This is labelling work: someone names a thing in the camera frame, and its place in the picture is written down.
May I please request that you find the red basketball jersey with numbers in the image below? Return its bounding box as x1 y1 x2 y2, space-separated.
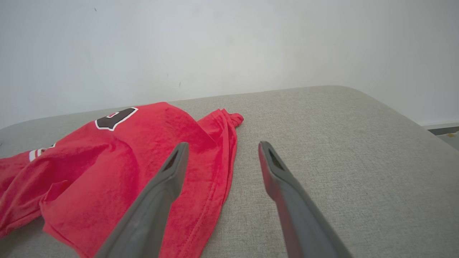
0 102 244 258

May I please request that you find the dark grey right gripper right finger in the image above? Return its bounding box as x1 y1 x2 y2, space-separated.
259 141 354 258

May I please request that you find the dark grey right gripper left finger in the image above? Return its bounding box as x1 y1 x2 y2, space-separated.
94 142 189 258

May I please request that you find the grey fabric sofa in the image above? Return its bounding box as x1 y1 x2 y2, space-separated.
0 85 459 258

